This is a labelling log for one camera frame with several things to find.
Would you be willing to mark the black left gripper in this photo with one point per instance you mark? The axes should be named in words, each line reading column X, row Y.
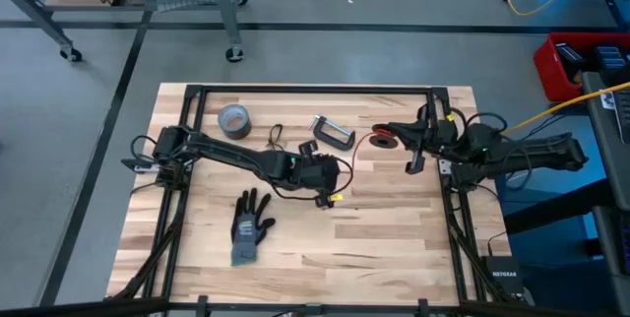
column 317, row 174

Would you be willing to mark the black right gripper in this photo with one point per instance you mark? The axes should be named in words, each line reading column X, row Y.
column 440, row 137

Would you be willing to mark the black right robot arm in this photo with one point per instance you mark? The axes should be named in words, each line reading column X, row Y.
column 531, row 152

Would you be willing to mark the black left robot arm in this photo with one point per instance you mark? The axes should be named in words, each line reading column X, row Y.
column 231, row 157

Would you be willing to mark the black C-clamp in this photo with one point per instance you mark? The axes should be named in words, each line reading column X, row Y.
column 325, row 137

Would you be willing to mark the grey work glove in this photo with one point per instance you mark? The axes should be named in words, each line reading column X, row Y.
column 244, row 243

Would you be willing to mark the red floor bin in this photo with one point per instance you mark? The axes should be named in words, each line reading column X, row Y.
column 546, row 71

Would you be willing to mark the black device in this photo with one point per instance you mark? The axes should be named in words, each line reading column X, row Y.
column 571, row 58
column 610, row 61

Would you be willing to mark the dark grey desk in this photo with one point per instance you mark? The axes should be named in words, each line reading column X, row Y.
column 605, row 159

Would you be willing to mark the black table frame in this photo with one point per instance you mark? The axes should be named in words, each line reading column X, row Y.
column 315, row 89

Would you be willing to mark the grey duct tape roll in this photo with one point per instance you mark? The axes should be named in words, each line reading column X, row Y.
column 234, row 132

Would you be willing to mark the black Netgear switch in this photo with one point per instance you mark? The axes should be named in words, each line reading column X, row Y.
column 503, row 273

